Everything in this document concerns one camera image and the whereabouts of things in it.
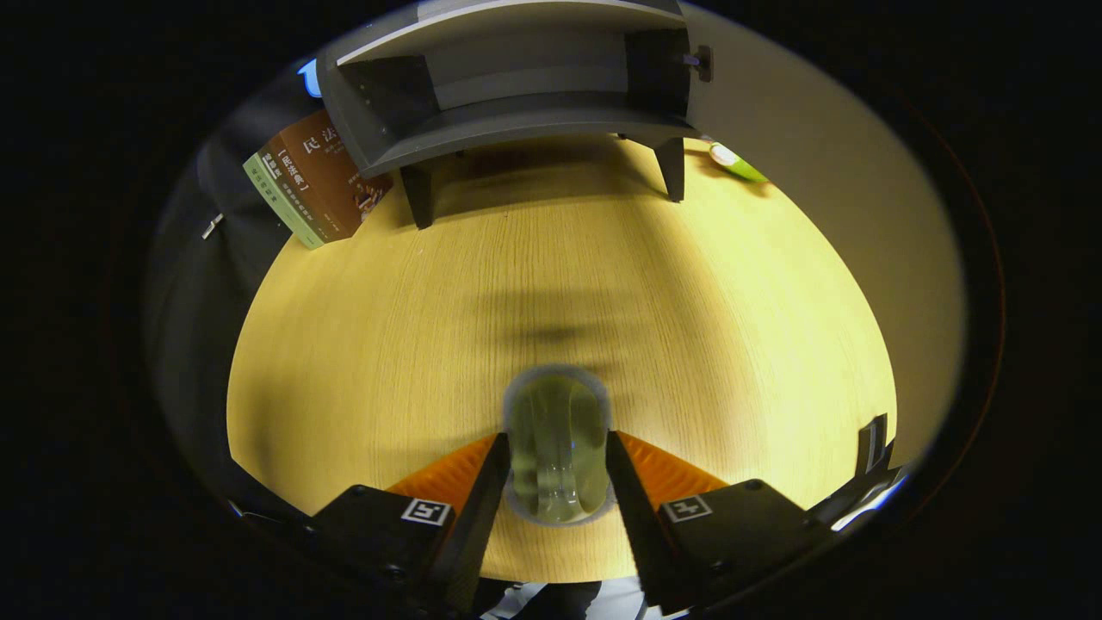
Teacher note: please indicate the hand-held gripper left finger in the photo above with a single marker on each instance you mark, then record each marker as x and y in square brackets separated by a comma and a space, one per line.
[482, 525]

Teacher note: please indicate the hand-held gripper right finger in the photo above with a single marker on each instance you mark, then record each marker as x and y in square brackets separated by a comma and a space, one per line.
[641, 534]

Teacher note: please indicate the pale green rounded object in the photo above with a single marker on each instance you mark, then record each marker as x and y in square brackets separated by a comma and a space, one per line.
[558, 448]

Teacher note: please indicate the beige cabinet door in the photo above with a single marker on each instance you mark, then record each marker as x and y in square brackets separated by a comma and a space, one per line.
[844, 215]

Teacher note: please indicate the person's clothing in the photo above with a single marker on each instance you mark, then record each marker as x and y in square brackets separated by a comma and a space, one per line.
[560, 603]

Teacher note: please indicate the black backdrop cloth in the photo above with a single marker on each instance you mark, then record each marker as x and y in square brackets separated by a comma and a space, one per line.
[189, 327]

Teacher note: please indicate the pink and green plush toy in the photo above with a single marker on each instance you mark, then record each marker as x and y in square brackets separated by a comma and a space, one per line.
[740, 164]

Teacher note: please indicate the brown book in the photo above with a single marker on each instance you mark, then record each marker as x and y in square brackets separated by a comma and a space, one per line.
[323, 172]

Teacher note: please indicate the white clothes peg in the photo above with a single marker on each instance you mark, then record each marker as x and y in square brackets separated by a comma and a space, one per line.
[213, 226]

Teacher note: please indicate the dark grey cabinet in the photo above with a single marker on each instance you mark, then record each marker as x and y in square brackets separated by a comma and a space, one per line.
[516, 120]

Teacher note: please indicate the metal door hinge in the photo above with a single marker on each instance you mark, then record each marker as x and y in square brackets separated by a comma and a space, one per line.
[699, 63]

